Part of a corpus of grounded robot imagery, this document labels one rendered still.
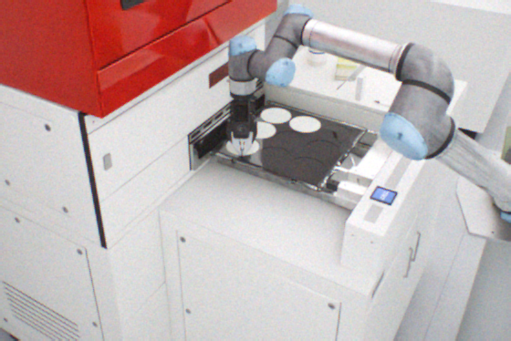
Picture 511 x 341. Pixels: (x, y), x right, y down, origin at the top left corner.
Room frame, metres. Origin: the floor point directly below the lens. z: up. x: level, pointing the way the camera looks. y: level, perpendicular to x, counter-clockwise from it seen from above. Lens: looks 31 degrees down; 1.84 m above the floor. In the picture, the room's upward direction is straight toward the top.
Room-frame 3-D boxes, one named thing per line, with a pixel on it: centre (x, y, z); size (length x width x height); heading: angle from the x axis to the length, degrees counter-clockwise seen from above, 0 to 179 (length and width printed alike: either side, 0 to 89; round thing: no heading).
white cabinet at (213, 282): (1.47, -0.27, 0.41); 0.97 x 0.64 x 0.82; 149
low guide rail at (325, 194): (1.32, -0.13, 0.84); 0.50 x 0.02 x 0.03; 59
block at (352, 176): (1.26, -0.34, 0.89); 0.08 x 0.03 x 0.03; 59
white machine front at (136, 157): (1.40, 0.15, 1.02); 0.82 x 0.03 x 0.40; 149
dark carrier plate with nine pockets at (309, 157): (1.45, -0.14, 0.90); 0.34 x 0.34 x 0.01; 59
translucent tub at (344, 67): (1.76, -0.36, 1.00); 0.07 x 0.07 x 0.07; 79
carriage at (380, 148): (1.33, -0.38, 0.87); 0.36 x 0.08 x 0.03; 149
